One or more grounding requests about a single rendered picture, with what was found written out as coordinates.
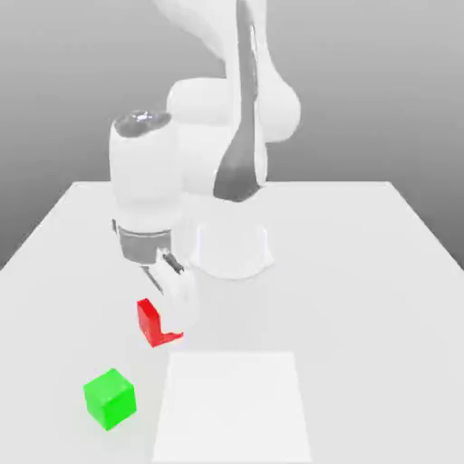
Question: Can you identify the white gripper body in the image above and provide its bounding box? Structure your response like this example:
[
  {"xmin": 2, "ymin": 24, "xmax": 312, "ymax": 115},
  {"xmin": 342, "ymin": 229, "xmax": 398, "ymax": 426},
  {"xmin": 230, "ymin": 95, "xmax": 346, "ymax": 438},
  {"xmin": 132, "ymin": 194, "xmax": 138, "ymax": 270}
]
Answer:
[{"xmin": 141, "ymin": 263, "xmax": 199, "ymax": 327}]

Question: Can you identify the small red cube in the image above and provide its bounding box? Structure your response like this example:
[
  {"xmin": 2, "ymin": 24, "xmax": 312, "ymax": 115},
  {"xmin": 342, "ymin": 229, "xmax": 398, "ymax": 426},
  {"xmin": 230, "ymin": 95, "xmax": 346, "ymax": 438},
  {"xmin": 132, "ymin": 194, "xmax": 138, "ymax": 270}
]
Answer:
[{"xmin": 136, "ymin": 297, "xmax": 185, "ymax": 349}]

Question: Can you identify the small green cube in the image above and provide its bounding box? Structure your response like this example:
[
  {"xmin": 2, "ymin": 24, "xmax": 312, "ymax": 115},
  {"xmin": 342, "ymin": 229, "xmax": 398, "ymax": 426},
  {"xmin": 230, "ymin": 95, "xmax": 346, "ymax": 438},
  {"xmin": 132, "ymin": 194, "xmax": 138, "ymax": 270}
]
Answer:
[{"xmin": 82, "ymin": 367, "xmax": 138, "ymax": 432}]

